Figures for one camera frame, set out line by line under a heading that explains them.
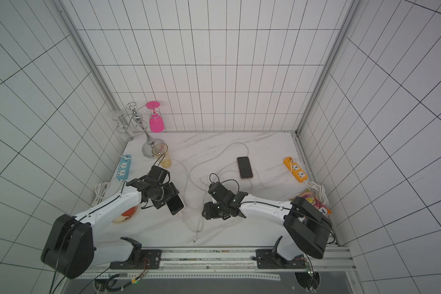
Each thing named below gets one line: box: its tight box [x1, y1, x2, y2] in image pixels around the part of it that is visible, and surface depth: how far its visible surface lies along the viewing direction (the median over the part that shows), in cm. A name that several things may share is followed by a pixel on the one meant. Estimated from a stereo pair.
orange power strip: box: [282, 156, 308, 184], surface depth 99 cm
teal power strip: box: [116, 154, 132, 181], surface depth 102 cm
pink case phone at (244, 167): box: [237, 156, 254, 180], surface depth 103 cm
